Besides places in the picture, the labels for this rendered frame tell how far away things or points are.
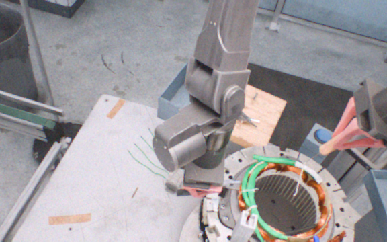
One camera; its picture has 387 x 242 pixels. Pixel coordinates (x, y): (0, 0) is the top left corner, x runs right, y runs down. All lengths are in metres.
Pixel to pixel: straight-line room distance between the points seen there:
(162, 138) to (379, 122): 0.29
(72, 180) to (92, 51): 1.67
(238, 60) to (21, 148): 1.87
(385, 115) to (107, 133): 0.91
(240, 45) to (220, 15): 0.05
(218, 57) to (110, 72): 2.11
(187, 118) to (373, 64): 2.80
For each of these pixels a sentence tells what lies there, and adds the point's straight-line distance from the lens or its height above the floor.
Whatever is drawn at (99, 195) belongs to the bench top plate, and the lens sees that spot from 1.13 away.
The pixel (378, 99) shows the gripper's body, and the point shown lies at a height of 1.44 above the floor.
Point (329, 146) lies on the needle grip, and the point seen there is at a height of 1.33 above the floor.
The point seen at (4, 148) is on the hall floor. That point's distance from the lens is 2.28.
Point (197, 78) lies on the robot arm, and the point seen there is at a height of 1.43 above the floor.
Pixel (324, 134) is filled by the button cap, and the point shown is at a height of 1.05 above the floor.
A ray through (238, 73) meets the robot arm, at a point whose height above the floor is 1.45.
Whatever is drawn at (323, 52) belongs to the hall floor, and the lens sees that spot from 3.11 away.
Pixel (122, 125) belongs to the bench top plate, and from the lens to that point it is 1.26.
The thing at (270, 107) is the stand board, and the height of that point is 1.07.
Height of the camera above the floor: 1.78
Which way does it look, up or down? 51 degrees down
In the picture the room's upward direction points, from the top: 11 degrees clockwise
